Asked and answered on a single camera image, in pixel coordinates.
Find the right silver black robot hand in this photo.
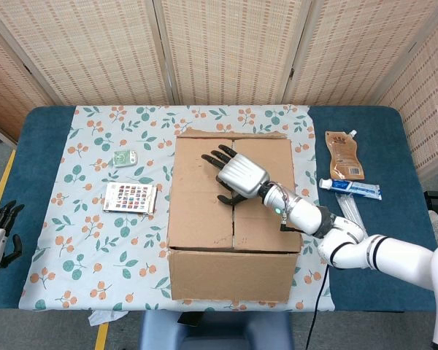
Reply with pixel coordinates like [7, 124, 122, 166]
[200, 144, 271, 206]

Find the woven bamboo screen panel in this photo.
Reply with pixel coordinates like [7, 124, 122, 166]
[283, 0, 438, 106]
[0, 0, 174, 106]
[374, 14, 438, 176]
[153, 0, 313, 106]
[0, 16, 59, 143]

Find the floral print tablecloth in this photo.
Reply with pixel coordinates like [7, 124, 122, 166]
[18, 104, 337, 313]

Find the brown cardboard box red tape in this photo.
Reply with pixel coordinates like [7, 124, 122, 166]
[166, 127, 303, 304]

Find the brown spout pouch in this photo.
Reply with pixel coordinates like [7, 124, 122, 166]
[324, 129, 365, 182]

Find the clear straws bundle in bag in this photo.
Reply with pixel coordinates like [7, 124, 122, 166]
[334, 192, 369, 238]

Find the blue plush table cover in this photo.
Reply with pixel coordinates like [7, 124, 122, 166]
[0, 104, 438, 314]

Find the colourful picture card pack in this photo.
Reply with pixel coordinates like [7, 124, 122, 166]
[102, 182, 158, 215]

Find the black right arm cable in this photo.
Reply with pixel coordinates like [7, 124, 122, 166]
[305, 264, 329, 350]

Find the blue white toothpaste tube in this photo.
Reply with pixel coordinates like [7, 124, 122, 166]
[318, 177, 383, 201]

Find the small green card pack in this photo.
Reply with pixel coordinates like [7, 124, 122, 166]
[112, 149, 138, 168]

